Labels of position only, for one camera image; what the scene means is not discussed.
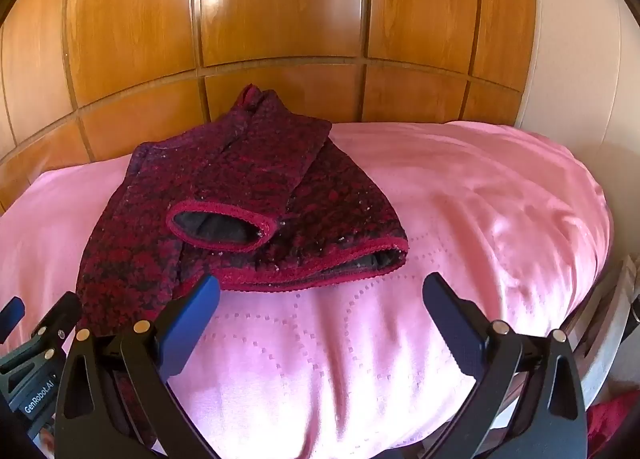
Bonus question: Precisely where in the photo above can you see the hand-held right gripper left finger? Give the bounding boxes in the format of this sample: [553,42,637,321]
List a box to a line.
[54,275,223,459]

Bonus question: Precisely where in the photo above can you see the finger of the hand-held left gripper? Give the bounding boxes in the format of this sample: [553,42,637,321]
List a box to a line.
[0,296,26,344]
[31,291,84,357]

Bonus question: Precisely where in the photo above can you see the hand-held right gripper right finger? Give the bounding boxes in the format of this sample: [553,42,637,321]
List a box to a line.
[422,273,589,459]

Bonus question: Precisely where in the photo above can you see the red and black knit sweater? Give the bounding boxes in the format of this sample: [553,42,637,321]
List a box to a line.
[76,84,410,450]

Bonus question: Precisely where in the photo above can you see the pink quilted bedspread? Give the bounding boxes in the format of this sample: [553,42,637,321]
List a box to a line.
[0,120,615,459]

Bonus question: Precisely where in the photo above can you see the red cloth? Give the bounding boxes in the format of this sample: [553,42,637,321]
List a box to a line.
[587,391,640,447]

